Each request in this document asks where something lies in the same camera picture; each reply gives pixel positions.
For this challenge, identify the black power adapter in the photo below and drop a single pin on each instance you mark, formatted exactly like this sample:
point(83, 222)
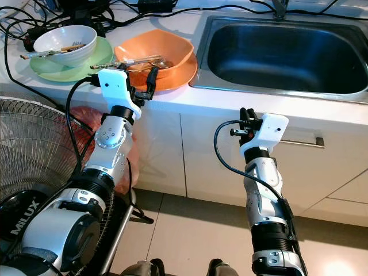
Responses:
point(157, 4)

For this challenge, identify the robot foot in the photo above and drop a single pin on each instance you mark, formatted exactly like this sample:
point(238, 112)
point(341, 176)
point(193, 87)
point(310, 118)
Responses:
point(221, 269)
point(141, 269)

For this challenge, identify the white ceramic bowl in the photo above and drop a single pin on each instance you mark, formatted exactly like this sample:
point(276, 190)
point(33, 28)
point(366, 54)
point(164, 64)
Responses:
point(54, 37)

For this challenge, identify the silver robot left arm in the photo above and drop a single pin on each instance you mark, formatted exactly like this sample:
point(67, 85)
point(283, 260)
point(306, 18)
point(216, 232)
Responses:
point(109, 146)

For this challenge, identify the orange plastic plate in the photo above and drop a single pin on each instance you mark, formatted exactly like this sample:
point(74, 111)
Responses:
point(181, 77)

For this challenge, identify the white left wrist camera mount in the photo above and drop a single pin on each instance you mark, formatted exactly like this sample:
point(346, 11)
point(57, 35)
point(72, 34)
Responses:
point(112, 86)

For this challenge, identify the light green plate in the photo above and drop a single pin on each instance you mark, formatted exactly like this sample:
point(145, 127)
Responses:
point(98, 64)

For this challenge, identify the pale wooden chopstick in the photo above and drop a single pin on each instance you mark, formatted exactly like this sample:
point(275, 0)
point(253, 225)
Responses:
point(49, 54)
point(43, 53)

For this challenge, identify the grey standing fan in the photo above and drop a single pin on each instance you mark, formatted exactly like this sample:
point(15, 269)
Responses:
point(29, 149)

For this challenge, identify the brown patterned chopstick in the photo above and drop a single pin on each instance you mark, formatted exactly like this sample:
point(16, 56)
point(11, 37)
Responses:
point(106, 65)
point(112, 66)

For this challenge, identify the black power strip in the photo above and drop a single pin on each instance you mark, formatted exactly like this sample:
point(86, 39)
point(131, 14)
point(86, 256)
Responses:
point(33, 41)

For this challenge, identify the gold metal spoon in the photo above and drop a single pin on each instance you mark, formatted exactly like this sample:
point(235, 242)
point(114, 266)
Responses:
point(161, 64)

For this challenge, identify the stainless steel sink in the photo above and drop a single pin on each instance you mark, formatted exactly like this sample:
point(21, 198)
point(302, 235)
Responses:
point(282, 57)

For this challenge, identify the orange plastic bowl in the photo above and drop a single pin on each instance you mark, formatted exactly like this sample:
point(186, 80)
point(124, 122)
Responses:
point(158, 43)

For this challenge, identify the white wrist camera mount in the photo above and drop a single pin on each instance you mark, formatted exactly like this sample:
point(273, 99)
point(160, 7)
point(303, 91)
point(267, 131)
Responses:
point(271, 129)
point(112, 86)

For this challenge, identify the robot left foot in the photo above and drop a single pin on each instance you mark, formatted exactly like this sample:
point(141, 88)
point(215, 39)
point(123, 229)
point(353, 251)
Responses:
point(141, 269)

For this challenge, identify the black electronics box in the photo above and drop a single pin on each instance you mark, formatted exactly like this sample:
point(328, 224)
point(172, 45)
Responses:
point(80, 8)

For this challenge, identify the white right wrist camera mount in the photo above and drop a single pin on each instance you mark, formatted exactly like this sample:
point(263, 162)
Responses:
point(271, 129)

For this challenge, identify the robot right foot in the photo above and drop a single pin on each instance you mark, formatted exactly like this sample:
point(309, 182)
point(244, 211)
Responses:
point(221, 269)

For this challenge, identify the white kitchen cabinet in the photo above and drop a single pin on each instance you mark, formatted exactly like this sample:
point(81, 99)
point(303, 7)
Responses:
point(207, 155)

